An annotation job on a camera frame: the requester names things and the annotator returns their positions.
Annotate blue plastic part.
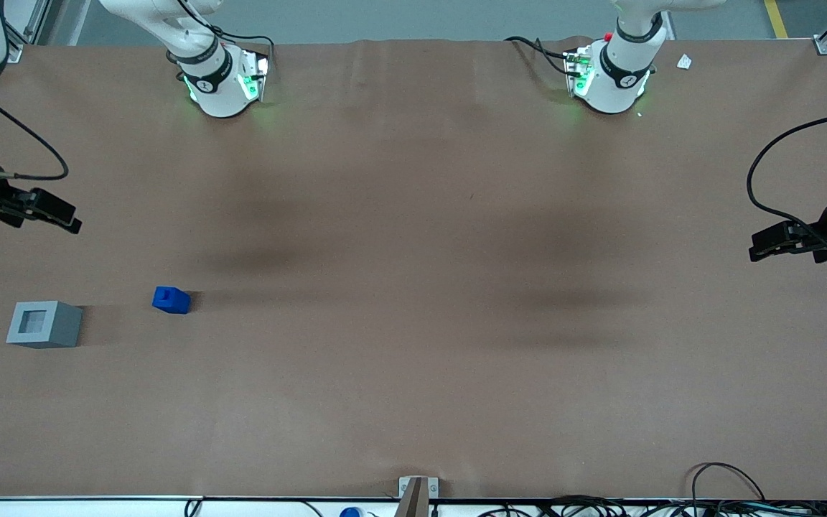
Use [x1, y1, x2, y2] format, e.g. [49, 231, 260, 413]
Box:
[151, 286, 192, 315]

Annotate gray square base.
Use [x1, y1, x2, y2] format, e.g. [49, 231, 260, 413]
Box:
[6, 300, 84, 350]

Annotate paper table cover sheet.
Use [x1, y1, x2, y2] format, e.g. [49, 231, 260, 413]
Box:
[0, 36, 827, 500]

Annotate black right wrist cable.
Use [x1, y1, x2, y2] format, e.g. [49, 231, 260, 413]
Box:
[0, 88, 70, 182]

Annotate long black left wrist cable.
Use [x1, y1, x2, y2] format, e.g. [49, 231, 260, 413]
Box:
[746, 108, 827, 241]

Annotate thin black cable loop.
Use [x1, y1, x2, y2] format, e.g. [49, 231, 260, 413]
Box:
[688, 462, 767, 503]

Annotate black left arm base cable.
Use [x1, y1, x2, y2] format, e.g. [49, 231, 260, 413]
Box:
[504, 35, 578, 77]

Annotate black cable bundle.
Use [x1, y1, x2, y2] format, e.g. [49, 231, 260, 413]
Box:
[477, 494, 827, 517]

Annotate metal mounting bracket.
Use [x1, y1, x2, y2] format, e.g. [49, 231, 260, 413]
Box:
[398, 475, 440, 500]

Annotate tan upright post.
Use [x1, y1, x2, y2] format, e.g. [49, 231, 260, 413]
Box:
[394, 478, 431, 517]

